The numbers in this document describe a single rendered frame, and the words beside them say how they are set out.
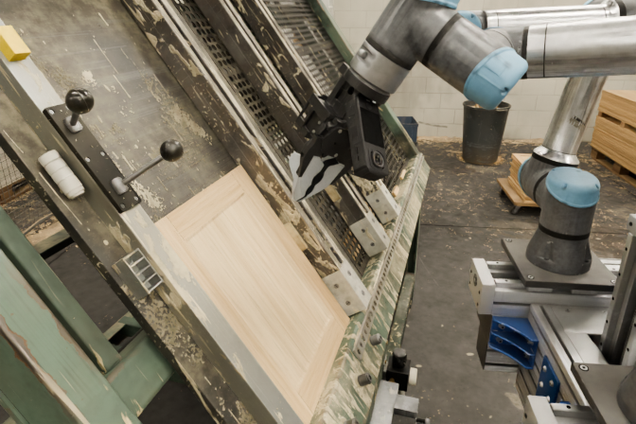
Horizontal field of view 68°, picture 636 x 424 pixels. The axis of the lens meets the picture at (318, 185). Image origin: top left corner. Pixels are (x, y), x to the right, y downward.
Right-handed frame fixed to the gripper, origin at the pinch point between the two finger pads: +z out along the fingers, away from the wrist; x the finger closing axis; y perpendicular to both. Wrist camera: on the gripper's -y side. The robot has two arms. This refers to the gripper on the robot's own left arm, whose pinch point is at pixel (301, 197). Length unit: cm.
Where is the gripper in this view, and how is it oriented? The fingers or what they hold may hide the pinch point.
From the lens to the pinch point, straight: 71.8
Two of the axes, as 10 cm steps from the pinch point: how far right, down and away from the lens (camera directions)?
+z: -5.2, 7.5, 4.1
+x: -7.5, -1.8, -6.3
